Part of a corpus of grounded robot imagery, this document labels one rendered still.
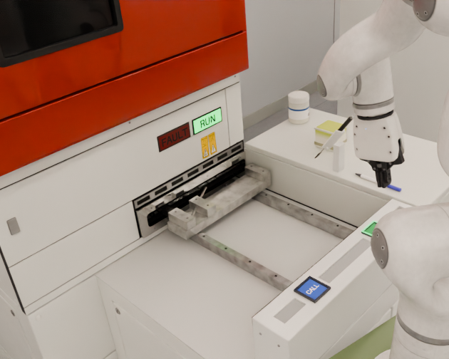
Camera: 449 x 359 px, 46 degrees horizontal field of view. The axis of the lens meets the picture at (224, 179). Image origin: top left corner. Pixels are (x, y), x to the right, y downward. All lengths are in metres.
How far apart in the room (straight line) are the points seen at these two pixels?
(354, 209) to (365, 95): 0.50
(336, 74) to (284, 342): 0.52
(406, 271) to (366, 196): 0.66
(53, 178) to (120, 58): 0.32
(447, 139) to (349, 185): 0.74
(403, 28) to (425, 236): 0.35
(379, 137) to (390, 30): 0.27
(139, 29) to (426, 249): 0.81
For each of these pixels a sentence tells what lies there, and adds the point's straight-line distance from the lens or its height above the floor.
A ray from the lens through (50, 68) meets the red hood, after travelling 1.19.
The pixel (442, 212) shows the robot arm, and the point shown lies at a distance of 0.89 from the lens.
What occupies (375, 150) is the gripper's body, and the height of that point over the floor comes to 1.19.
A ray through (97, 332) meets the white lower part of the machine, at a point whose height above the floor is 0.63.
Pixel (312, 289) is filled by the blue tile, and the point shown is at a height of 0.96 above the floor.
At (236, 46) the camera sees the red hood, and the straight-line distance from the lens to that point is 1.53.
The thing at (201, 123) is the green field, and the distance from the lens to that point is 1.55.
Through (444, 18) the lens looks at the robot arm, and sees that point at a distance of 0.69.
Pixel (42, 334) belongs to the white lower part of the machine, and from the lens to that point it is 1.51.
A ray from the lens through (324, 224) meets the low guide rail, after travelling 1.54.
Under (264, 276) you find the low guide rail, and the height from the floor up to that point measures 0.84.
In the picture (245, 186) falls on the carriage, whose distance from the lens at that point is 1.65.
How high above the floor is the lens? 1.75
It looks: 31 degrees down
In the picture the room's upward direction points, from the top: 5 degrees counter-clockwise
